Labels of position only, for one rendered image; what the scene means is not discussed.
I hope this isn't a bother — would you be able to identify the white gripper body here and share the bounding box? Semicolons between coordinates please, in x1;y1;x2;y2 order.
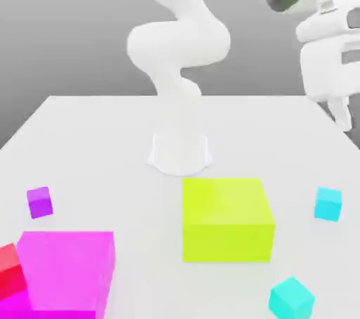
300;39;360;103

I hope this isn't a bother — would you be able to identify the small cyan cube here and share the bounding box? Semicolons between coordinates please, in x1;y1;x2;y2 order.
314;186;343;223

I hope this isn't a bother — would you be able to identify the small turquoise cube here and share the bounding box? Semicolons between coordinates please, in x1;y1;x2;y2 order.
267;276;316;319

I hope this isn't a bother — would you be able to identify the small purple cube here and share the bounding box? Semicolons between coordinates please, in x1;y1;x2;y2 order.
26;185;54;220

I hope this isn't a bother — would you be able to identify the small red cube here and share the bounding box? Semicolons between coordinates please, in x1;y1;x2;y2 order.
0;242;28;301

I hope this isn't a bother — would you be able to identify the large yellow-green box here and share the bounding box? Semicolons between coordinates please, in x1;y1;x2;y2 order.
182;177;276;263

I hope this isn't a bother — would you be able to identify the large magenta box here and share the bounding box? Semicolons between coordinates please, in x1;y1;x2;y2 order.
0;230;116;319

